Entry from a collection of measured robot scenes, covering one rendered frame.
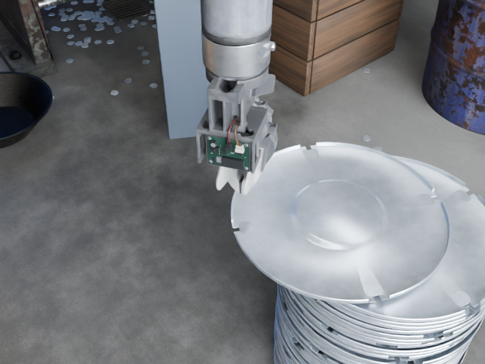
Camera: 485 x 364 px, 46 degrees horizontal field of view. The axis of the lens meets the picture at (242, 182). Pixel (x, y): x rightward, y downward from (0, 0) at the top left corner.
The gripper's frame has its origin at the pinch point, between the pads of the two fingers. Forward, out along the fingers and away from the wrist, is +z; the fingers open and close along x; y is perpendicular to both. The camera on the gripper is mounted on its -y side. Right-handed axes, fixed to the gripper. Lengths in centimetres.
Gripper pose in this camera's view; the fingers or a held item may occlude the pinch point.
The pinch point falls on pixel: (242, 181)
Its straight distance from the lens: 79.6
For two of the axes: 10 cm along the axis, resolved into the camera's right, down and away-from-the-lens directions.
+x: 9.6, 1.9, -2.1
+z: 0.0, 7.3, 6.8
